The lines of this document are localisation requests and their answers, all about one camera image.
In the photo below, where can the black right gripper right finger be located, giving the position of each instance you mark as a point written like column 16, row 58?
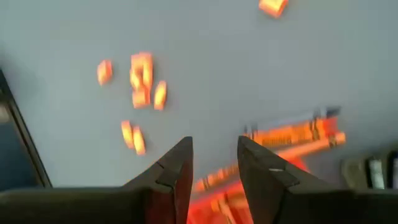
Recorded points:
column 311, row 207

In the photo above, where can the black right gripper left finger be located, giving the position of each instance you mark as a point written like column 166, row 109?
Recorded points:
column 93, row 207

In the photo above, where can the red mesh basket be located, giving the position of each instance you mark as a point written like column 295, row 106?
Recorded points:
column 199, row 213

